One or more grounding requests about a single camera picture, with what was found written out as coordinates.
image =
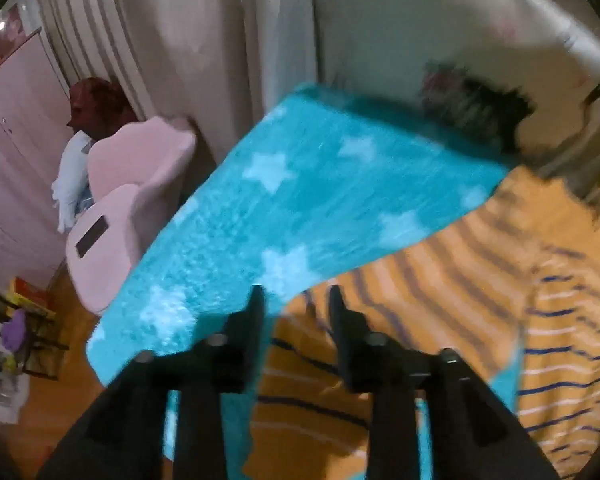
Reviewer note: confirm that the white cushion with dark print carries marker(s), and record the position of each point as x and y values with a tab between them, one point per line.
480	102

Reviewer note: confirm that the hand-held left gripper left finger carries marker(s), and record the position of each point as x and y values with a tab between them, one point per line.
252	322

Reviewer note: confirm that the white leaf printed pillow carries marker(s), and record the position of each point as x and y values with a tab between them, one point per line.
405	20

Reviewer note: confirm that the pink chair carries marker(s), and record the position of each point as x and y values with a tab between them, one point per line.
145	160

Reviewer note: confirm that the yellow box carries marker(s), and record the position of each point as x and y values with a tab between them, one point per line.
30	297

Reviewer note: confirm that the brown plush toy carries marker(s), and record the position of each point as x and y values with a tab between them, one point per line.
100	105

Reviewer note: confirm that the white cloth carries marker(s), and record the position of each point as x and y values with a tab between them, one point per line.
70	180

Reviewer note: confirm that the yellow striped shirt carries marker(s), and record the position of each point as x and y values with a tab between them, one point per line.
430	280

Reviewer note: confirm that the teal star printed blanket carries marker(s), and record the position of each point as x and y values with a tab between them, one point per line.
280	200

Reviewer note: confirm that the pink wardrobe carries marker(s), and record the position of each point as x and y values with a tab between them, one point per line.
15	135

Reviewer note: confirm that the purple toy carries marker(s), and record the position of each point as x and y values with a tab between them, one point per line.
15	332

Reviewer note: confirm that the beige curtain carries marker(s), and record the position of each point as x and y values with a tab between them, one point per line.
180	35

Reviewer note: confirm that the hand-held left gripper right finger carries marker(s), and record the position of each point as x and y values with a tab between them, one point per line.
341	322

